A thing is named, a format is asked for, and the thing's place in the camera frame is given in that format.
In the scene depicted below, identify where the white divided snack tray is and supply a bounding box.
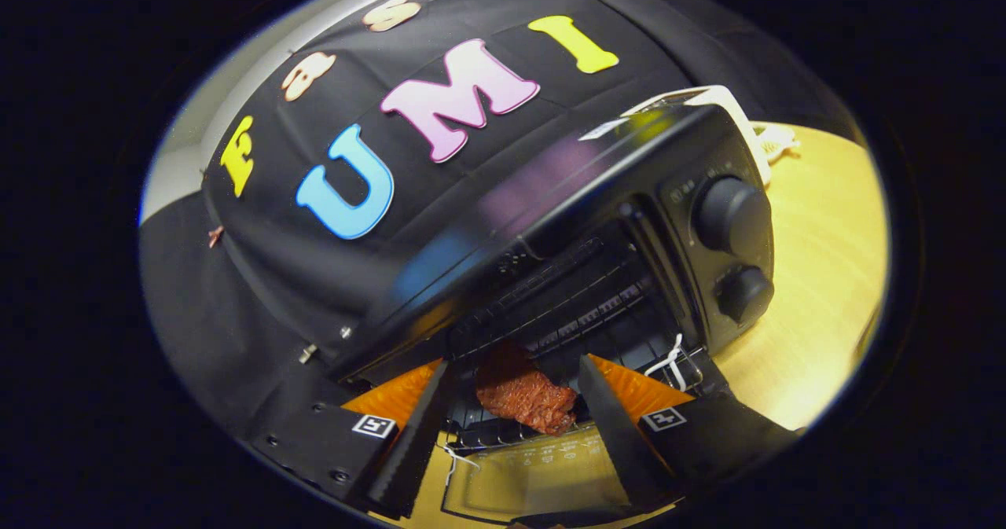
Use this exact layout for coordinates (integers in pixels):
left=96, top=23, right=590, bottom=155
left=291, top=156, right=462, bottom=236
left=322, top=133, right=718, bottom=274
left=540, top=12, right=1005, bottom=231
left=751, top=120, right=802, bottom=164

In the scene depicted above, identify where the brown meat piece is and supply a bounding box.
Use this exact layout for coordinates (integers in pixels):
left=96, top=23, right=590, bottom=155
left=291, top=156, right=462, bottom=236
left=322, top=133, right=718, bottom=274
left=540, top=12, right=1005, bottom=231
left=475, top=340, right=578, bottom=435

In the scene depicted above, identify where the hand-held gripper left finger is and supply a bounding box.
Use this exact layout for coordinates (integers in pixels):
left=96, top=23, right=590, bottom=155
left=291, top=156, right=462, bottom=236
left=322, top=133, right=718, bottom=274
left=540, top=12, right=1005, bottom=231
left=248, top=358, right=461, bottom=520

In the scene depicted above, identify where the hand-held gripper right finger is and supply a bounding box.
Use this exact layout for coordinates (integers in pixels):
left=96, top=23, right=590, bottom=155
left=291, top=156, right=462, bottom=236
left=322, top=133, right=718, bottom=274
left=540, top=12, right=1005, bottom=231
left=578, top=354, right=802, bottom=514

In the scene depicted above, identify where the white toaster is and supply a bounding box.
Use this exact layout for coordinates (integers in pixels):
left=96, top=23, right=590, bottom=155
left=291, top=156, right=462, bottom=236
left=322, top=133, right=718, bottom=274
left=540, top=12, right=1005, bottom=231
left=621, top=85, right=771, bottom=188

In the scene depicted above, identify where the black backdrop cloth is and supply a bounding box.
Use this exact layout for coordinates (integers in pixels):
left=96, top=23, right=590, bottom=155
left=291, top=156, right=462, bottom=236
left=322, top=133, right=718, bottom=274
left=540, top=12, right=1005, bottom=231
left=140, top=0, right=865, bottom=467

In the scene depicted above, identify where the black toaster oven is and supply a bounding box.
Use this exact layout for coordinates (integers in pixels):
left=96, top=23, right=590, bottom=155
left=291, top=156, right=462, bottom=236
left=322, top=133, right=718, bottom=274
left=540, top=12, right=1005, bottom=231
left=330, top=105, right=779, bottom=526

